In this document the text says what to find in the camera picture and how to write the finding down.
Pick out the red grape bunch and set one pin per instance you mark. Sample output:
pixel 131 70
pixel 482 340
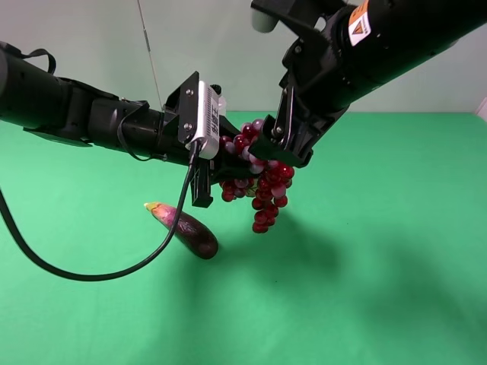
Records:
pixel 268 181

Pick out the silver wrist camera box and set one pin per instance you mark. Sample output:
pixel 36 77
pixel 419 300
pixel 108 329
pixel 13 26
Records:
pixel 207 122

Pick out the white bottle with black cap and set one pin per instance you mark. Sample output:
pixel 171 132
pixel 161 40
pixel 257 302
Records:
pixel 222 103

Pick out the purple eggplant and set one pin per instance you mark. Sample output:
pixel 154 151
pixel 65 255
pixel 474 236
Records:
pixel 193 234

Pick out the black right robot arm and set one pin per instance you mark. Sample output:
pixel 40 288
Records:
pixel 344 52

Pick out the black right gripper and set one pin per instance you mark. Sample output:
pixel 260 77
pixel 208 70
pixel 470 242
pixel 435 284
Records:
pixel 290 136

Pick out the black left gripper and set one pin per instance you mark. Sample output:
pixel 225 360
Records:
pixel 179 128

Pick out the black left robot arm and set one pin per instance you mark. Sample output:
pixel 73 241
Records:
pixel 71 112

